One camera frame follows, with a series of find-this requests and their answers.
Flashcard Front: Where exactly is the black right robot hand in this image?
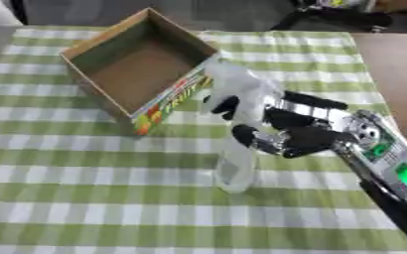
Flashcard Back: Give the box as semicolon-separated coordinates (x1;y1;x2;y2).
202;90;360;160

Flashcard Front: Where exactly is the tan cardboard box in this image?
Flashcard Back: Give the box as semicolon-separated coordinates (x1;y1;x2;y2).
58;7;223;136

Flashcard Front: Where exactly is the black bag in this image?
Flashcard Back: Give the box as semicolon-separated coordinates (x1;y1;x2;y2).
269;5;395;33

